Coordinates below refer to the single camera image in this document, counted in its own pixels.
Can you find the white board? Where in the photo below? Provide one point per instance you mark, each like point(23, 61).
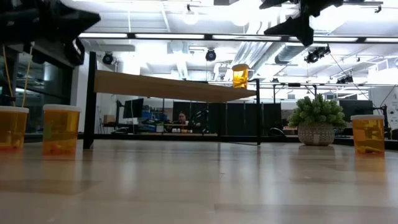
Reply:
point(393, 109)

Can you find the orange medicine bottle white cap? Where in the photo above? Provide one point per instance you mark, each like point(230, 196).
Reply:
point(12, 127)
point(240, 77)
point(60, 130)
point(368, 133)

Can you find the wooden ramp board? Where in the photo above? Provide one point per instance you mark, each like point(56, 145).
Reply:
point(155, 87)

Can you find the wide black computer monitor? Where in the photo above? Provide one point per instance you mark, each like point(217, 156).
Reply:
point(356, 110)

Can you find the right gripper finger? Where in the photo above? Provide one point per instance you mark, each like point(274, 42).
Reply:
point(276, 3)
point(300, 29)

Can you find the black office chair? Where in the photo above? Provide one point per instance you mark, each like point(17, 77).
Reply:
point(276, 132)

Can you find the cardboard box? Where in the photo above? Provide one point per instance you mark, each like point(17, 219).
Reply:
point(109, 119)

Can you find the black metal table frame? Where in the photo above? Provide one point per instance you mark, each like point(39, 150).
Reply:
point(155, 136)

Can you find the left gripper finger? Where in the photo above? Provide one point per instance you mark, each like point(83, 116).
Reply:
point(81, 21)
point(75, 51)

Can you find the black partition panels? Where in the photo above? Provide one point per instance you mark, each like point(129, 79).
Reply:
point(236, 118)

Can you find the black ceiling spotlight cluster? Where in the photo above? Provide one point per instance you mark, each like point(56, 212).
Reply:
point(317, 53)

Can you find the person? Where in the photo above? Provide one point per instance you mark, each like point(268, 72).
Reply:
point(182, 119)

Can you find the green potted plant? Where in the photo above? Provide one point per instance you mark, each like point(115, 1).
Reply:
point(315, 118)

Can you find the blue storage bins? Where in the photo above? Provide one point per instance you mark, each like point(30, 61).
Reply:
point(149, 119)

